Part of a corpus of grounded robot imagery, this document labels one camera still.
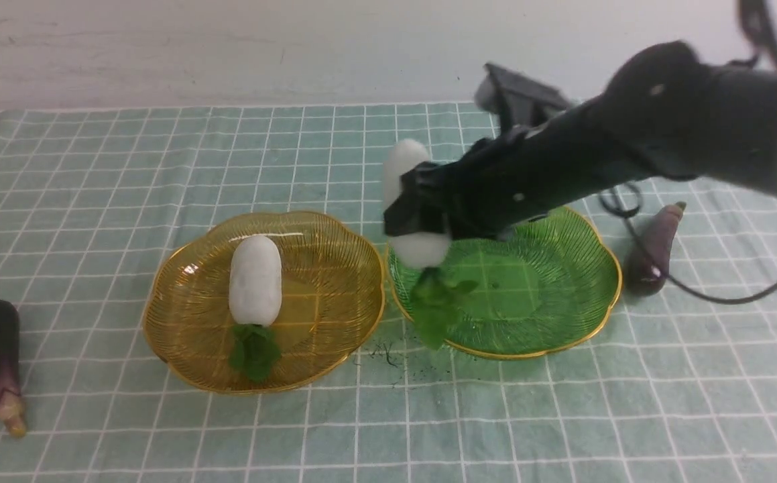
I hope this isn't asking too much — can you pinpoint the green ribbed glass plate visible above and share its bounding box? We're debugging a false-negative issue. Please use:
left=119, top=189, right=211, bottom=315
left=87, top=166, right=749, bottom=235
left=385, top=207, right=622, bottom=360

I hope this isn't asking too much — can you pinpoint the black cable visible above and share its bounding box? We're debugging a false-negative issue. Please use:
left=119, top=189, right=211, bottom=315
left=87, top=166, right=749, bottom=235
left=599, top=181, right=777, bottom=306

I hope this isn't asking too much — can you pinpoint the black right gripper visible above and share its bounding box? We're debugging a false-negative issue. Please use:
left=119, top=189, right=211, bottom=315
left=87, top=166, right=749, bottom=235
left=419, top=128, right=563, bottom=239

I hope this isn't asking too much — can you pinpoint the dark purple eggplant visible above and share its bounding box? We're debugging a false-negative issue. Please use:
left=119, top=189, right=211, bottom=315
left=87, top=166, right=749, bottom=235
left=0, top=299, right=27, bottom=438

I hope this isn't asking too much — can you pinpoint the amber ribbed glass plate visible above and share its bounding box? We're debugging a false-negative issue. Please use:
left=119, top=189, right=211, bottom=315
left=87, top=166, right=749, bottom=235
left=143, top=211, right=385, bottom=394

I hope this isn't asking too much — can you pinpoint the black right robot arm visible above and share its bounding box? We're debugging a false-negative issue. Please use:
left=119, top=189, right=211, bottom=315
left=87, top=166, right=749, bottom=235
left=384, top=41, right=777, bottom=239

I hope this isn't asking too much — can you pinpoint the white radish with leaves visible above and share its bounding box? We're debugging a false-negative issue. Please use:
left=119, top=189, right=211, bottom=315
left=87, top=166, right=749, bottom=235
left=228, top=235, right=283, bottom=383

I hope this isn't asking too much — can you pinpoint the teal checkered tablecloth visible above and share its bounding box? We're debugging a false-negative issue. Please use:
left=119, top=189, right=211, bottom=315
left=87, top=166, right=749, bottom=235
left=0, top=103, right=777, bottom=482

